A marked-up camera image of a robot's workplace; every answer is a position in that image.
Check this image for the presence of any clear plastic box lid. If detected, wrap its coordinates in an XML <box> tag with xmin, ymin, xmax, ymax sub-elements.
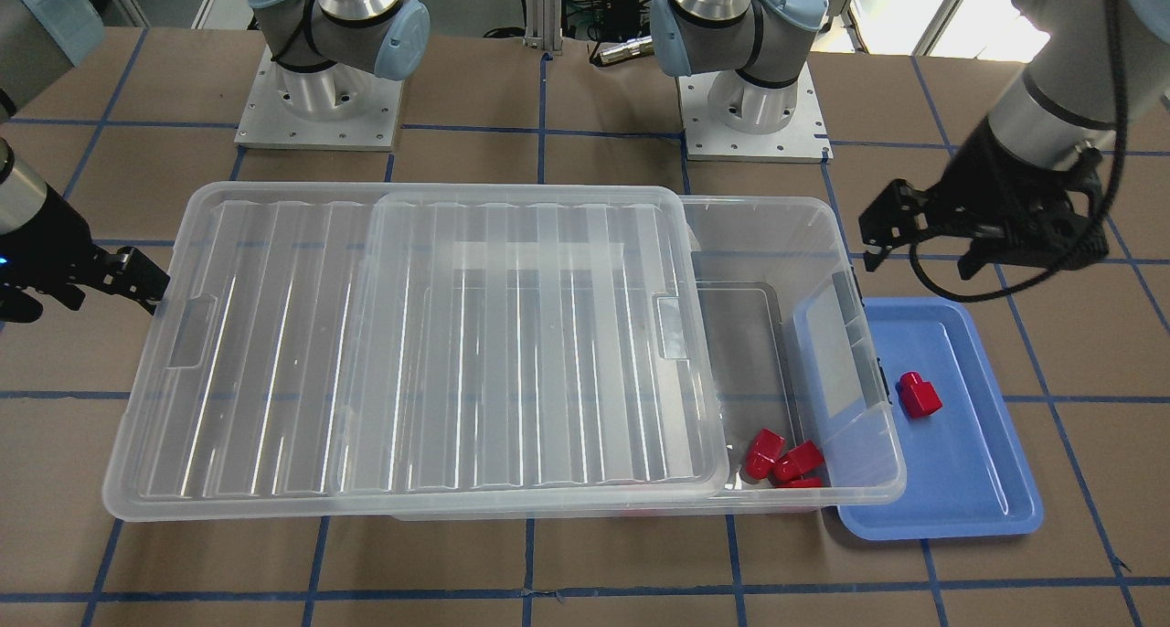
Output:
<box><xmin>101</xmin><ymin>182</ymin><xmax>729</xmax><ymax>522</ymax></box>

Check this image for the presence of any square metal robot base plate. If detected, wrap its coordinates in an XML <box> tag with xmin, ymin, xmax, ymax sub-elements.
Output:
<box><xmin>676</xmin><ymin>66</ymin><xmax>835</xmax><ymax>164</ymax></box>

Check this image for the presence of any blue plastic tray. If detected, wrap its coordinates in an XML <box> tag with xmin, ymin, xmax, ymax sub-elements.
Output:
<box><xmin>791</xmin><ymin>291</ymin><xmax>1045</xmax><ymax>540</ymax></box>

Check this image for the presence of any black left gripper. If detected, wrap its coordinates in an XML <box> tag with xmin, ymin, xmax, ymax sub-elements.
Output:
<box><xmin>859</xmin><ymin>120</ymin><xmax>1109</xmax><ymax>281</ymax></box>

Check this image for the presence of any clear plastic storage box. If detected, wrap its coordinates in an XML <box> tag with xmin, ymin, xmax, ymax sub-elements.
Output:
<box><xmin>384</xmin><ymin>194</ymin><xmax>908</xmax><ymax>524</ymax></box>

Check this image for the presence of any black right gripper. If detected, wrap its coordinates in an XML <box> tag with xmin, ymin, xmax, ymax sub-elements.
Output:
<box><xmin>1</xmin><ymin>186</ymin><xmax>170</xmax><ymax>324</ymax></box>

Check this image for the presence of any red block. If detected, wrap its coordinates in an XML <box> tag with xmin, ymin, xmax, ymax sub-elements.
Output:
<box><xmin>739</xmin><ymin>428</ymin><xmax>787</xmax><ymax>483</ymax></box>
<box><xmin>771</xmin><ymin>442</ymin><xmax>824</xmax><ymax>489</ymax></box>
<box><xmin>896</xmin><ymin>370</ymin><xmax>943</xmax><ymax>420</ymax></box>

